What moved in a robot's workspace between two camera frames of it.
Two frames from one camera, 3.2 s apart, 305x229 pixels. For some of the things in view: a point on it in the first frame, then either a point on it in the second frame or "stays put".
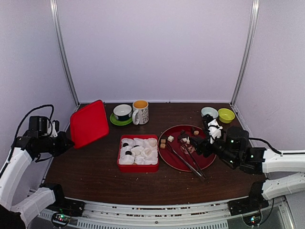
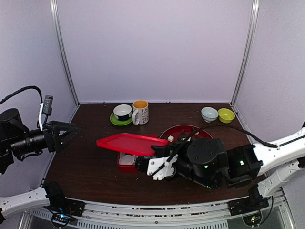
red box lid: (88, 124) -> (134, 143)
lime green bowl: (226, 115) stays put
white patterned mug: (140, 115) stays put
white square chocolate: (170, 138) stays put
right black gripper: (201, 145) -> (164, 151)
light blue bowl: (210, 110) stays put
